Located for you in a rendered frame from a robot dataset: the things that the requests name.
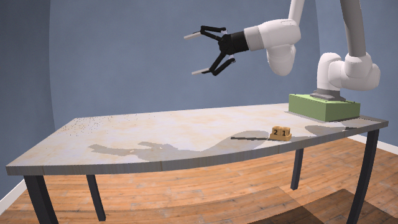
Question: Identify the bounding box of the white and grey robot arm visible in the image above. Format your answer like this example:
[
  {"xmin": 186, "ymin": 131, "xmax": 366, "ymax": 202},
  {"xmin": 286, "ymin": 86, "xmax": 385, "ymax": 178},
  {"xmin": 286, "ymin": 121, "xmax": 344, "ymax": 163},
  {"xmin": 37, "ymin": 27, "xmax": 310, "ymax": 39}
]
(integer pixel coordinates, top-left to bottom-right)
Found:
[{"xmin": 244, "ymin": 0, "xmax": 381, "ymax": 101}]

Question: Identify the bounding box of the orange rectangular tray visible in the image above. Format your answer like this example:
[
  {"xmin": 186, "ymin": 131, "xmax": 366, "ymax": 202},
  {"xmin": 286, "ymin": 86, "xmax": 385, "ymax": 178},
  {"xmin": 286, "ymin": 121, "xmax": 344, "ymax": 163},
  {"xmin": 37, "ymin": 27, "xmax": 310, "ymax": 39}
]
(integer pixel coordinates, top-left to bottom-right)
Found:
[{"xmin": 270, "ymin": 133, "xmax": 292, "ymax": 141}]

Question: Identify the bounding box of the tan wooden cube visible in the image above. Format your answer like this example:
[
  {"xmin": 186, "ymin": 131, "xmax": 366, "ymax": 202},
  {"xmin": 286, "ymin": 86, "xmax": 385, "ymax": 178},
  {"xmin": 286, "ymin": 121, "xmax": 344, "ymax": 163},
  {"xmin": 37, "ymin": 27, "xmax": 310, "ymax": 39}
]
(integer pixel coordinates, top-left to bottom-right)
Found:
[
  {"xmin": 280, "ymin": 127, "xmax": 290, "ymax": 136},
  {"xmin": 272, "ymin": 126, "xmax": 282, "ymax": 135}
]

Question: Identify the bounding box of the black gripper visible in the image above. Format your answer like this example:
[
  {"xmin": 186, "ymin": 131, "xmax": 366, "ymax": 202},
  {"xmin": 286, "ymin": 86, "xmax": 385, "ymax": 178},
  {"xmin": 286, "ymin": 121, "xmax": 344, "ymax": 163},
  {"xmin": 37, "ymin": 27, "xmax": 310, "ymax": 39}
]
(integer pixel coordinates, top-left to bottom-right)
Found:
[{"xmin": 184, "ymin": 26, "xmax": 249, "ymax": 76}]

